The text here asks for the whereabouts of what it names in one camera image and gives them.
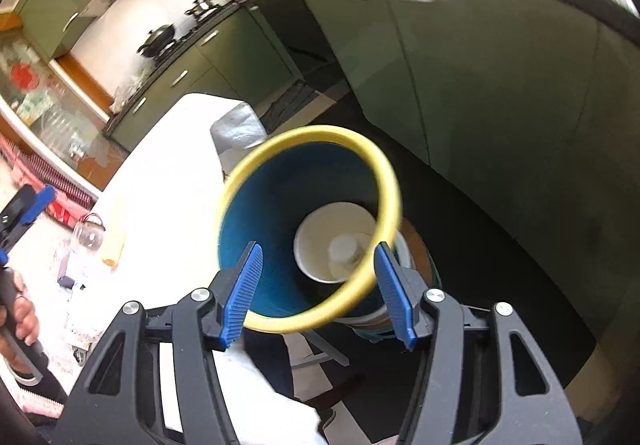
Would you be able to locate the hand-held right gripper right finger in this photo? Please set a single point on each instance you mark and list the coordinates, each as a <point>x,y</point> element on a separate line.
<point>394,295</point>

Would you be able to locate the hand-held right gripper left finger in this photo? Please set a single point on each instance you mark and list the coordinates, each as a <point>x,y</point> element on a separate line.
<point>244,297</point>

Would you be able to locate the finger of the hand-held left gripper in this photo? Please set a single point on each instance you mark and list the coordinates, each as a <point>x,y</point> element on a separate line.
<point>41,199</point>

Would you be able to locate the white paper cup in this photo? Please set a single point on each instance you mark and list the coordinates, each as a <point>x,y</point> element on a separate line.
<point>312,235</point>

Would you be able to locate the person's left hand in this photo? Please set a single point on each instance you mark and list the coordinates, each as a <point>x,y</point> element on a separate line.
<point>22,312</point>

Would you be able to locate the clear glass bottle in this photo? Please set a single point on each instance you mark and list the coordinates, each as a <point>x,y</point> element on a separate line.
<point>89,235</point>

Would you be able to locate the beige paper roll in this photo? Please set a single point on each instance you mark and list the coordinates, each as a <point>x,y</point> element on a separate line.
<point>113,235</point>

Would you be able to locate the wooden framed door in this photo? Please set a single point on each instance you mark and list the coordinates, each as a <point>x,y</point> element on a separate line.
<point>45,110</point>

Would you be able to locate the white dotted table cloth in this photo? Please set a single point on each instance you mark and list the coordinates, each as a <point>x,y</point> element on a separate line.
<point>165,165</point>

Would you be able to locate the clear plastic bags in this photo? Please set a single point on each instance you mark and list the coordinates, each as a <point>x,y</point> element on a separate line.
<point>127,90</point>

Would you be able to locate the silver foil bag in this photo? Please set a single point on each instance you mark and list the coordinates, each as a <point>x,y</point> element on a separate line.
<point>237,125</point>

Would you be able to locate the black wok with lid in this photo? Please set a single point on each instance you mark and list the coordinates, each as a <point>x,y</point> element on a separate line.
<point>157,41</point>

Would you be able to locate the dark striped floor mat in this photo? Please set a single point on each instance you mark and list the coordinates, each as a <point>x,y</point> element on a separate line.
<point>290,105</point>

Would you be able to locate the green stove base cabinets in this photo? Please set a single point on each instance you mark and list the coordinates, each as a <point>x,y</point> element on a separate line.
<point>200,70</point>

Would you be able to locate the green sink base cabinets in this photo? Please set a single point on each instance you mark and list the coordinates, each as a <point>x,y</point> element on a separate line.
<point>475,85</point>

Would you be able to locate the gas stove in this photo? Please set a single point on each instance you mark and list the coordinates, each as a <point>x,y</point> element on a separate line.
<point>192,27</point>

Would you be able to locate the small metal pot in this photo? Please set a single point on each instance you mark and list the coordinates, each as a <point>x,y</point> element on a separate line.
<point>202,7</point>

